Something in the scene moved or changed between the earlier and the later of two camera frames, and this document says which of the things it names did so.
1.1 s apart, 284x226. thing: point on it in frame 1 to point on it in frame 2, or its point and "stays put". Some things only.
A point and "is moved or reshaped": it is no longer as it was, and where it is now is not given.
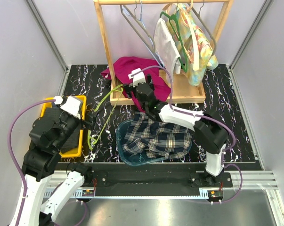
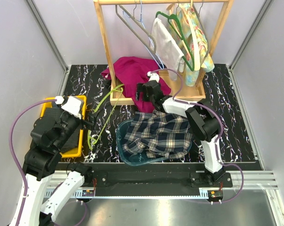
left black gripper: [89, 123] stays put
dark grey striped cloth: [73, 141] stays put
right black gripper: [128, 88] to [141, 88]
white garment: [166, 48] is moved or reshaped
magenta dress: [119, 73] stays put
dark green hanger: [185, 66] is moved or reshaped
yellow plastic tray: [47, 103] stays put
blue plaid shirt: [158, 140] stays put
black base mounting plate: [154, 180] stays put
